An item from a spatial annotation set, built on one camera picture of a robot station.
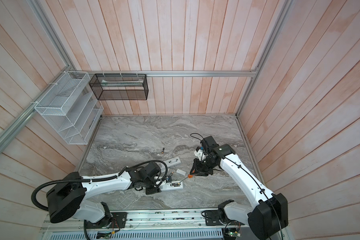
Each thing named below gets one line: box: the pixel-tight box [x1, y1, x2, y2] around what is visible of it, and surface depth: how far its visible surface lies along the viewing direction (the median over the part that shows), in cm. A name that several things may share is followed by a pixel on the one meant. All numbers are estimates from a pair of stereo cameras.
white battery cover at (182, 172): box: [176, 168, 187, 176], surface depth 92 cm
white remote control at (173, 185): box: [160, 180, 184, 192], surface depth 85 cm
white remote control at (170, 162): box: [157, 156, 182, 169], surface depth 95 cm
